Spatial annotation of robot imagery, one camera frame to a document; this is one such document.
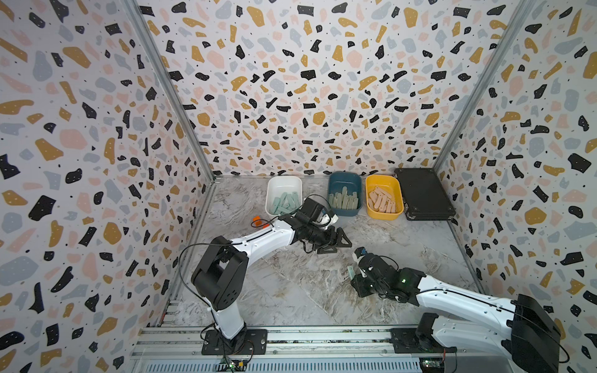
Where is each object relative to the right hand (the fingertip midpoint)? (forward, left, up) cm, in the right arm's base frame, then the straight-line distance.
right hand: (352, 283), depth 81 cm
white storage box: (+48, +34, -1) cm, 59 cm away
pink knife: (+49, -18, -5) cm, 53 cm away
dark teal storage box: (+51, -4, 0) cm, 51 cm away
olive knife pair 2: (+42, +6, -4) cm, 43 cm away
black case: (+41, -37, -1) cm, 55 cm away
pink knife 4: (+39, -23, -5) cm, 45 cm away
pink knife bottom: (+39, -18, -4) cm, 44 cm away
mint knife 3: (+39, +26, -4) cm, 47 cm away
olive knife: (+41, +3, -3) cm, 41 cm away
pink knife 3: (+45, -14, -5) cm, 47 cm away
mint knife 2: (+37, +33, -3) cm, 50 cm away
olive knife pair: (+43, 0, -3) cm, 43 cm away
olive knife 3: (+40, -3, -4) cm, 40 cm away
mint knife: (+42, +30, -4) cm, 52 cm away
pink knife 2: (+41, -16, -3) cm, 44 cm away
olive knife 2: (+40, -5, -3) cm, 40 cm away
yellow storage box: (+45, -20, -5) cm, 49 cm away
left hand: (+9, +2, +10) cm, 14 cm away
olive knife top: (+45, -5, -4) cm, 45 cm away
